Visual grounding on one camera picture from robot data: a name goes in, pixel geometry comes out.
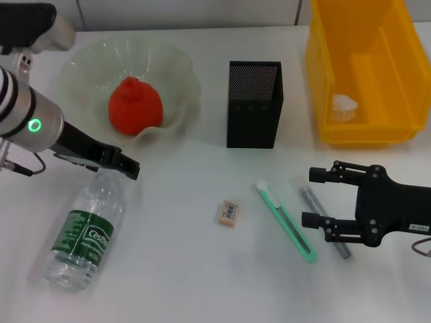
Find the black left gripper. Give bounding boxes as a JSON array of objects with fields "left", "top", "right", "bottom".
[{"left": 50, "top": 119, "right": 141, "bottom": 181}]

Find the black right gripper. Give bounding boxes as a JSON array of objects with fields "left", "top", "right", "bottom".
[{"left": 301, "top": 160, "right": 431, "bottom": 248}]

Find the grey marker pen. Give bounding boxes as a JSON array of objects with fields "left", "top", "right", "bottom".
[{"left": 299, "top": 186, "right": 352, "bottom": 260}]

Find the mint green utility knife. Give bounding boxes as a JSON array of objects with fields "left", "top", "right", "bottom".
[{"left": 256, "top": 180, "right": 318, "bottom": 264}]

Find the orange fruit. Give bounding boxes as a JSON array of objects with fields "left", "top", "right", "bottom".
[{"left": 108, "top": 75, "right": 164, "bottom": 136}]

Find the clear green-label water bottle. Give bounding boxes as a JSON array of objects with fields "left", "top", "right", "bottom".
[{"left": 42, "top": 169, "right": 128, "bottom": 292}]

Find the white paper ball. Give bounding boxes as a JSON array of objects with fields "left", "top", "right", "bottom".
[{"left": 332, "top": 94, "right": 359, "bottom": 121}]

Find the beige eraser with barcode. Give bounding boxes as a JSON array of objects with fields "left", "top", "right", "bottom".
[{"left": 218, "top": 200, "right": 242, "bottom": 227}]

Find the clear wavy glass fruit plate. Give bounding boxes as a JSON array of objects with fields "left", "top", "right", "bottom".
[{"left": 57, "top": 36, "right": 203, "bottom": 146}]

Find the black mesh pen holder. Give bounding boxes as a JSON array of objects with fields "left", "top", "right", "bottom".
[{"left": 226, "top": 60, "right": 285, "bottom": 149}]

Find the yellow plastic bin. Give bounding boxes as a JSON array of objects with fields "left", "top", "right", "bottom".
[{"left": 305, "top": 0, "right": 431, "bottom": 149}]

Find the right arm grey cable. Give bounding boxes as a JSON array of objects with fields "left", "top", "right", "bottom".
[{"left": 411, "top": 236, "right": 431, "bottom": 258}]

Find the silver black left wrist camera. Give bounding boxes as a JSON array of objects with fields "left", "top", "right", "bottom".
[{"left": 0, "top": 3, "right": 77, "bottom": 57}]

